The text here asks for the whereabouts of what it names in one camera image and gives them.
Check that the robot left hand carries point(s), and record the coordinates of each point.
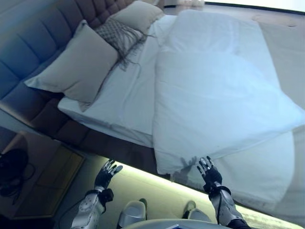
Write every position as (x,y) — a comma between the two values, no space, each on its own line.
(103,177)

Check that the brown upholstered headboard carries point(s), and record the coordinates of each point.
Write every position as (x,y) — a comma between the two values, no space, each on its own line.
(31,43)

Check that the white duvet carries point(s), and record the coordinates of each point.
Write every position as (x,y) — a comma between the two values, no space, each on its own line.
(214,95)

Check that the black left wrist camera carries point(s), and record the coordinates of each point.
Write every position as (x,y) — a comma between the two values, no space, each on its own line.
(107,195)

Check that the beige pillow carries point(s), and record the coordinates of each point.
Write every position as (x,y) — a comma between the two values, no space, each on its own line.
(140,14)
(76,66)

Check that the brown upholstered bed frame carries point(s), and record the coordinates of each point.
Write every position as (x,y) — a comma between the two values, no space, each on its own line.
(78,131)

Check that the silver robot leg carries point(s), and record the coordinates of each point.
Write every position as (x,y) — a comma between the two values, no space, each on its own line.
(196,212)
(133,212)

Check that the silver robot right leg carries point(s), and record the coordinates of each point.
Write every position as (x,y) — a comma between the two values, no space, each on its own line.
(196,212)

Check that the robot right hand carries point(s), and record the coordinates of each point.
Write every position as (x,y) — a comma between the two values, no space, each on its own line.
(213,176)

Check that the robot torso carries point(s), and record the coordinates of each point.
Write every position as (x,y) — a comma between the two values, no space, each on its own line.
(155,225)

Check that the white bed sheet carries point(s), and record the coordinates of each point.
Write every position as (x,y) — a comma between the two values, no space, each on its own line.
(124,95)

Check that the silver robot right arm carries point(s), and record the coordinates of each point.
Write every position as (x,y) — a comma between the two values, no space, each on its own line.
(228,207)

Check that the silver robot left leg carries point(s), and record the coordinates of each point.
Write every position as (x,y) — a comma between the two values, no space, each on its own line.
(133,212)

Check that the grey knitted tassel cushion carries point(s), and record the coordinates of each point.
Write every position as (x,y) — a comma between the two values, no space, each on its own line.
(116,33)

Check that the wooden nightstand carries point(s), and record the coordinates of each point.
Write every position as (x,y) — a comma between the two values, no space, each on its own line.
(54,171)

